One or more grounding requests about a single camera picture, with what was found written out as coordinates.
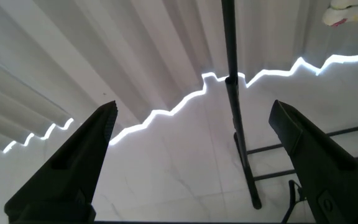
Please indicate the black clothes rack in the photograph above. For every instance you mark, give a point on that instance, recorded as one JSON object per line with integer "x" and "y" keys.
{"x": 232, "y": 46}

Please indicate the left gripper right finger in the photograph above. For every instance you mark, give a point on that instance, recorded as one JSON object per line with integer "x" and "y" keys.
{"x": 328, "y": 174}

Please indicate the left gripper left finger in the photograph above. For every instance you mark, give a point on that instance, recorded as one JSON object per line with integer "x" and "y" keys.
{"x": 67, "y": 180}

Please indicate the cream printed garment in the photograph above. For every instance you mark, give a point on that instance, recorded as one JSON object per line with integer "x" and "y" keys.
{"x": 350, "y": 14}

